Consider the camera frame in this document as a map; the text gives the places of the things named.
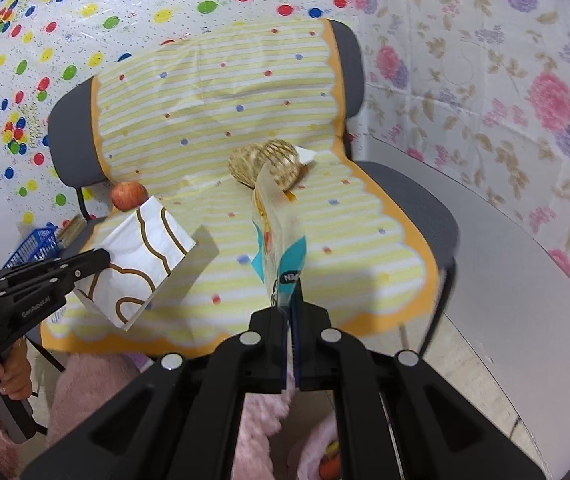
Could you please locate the floral print wall cloth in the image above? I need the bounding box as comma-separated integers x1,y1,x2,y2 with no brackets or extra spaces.
345,0,570,321

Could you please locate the yellow clear snack bag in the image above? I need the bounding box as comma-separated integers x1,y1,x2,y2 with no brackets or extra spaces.
251,162,308,311

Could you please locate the yellow striped dotted cloth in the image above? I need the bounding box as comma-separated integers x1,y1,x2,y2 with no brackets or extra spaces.
40,17,441,358

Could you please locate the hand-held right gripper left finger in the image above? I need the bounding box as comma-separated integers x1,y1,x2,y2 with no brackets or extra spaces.
22,305,291,480

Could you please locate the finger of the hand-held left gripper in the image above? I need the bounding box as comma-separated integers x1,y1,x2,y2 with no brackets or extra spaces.
0,275,78,311
0,248,113,286

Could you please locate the woven bamboo basket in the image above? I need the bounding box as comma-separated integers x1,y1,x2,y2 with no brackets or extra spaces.
228,140,300,192

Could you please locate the grey chair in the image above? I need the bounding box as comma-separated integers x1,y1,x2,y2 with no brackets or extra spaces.
47,19,458,376

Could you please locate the red apple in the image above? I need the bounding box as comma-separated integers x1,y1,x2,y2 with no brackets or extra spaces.
111,181,148,212

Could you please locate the blue plastic basket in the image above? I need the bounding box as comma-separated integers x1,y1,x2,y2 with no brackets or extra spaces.
2,226,60,268

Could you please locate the white bag with brown lines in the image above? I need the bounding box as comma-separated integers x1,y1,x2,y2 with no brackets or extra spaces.
72,195,198,332

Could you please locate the pink fluffy rug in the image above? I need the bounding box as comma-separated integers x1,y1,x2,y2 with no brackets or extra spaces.
0,352,158,480

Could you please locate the brown book stack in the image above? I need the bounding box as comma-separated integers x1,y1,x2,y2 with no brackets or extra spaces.
55,214,88,248

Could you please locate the pink plush toy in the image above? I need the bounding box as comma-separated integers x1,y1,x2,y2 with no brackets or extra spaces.
237,375,341,480

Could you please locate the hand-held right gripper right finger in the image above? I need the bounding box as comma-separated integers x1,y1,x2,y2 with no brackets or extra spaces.
290,301,548,480

